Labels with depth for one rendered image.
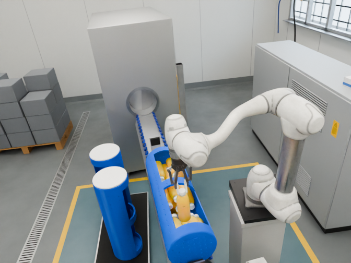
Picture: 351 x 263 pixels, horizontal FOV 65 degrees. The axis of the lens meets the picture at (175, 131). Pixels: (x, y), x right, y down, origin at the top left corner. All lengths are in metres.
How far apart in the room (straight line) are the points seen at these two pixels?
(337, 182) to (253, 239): 1.12
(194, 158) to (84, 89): 5.74
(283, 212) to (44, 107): 3.88
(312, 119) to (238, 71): 5.50
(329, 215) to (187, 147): 2.24
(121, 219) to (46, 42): 4.83
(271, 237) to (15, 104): 4.02
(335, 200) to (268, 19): 4.60
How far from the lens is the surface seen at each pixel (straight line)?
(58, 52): 6.54
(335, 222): 3.24
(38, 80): 5.03
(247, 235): 2.00
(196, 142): 1.09
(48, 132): 4.93
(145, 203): 3.27
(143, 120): 3.30
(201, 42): 6.34
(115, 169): 2.36
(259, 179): 1.77
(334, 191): 2.92
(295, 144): 1.44
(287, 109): 1.36
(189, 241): 1.58
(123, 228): 2.51
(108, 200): 2.28
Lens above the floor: 2.41
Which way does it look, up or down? 30 degrees down
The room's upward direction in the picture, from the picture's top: 6 degrees counter-clockwise
